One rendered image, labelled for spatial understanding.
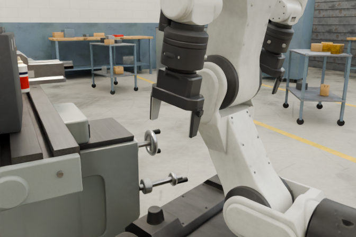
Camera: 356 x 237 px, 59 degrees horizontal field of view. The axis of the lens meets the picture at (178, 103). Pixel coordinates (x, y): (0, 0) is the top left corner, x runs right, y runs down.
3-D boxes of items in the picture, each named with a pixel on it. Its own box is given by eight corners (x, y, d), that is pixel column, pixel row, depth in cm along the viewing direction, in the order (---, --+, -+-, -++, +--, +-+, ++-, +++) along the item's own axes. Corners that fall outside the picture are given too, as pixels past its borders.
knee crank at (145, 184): (183, 178, 137) (183, 166, 135) (190, 184, 131) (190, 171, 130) (136, 191, 126) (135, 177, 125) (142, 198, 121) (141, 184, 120)
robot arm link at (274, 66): (288, 75, 103) (301, 40, 98) (274, 80, 97) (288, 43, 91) (256, 61, 110) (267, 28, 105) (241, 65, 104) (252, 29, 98)
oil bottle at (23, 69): (29, 90, 100) (25, 55, 98) (30, 92, 97) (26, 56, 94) (15, 91, 98) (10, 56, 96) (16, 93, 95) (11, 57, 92)
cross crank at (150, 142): (154, 148, 146) (153, 124, 143) (166, 157, 136) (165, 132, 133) (122, 155, 138) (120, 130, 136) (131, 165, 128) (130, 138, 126)
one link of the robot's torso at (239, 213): (326, 232, 84) (331, 188, 81) (294, 274, 70) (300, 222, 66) (257, 203, 97) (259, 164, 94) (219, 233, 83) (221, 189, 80)
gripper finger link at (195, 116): (186, 137, 64) (190, 110, 62) (195, 134, 66) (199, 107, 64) (192, 140, 63) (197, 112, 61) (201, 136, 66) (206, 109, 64)
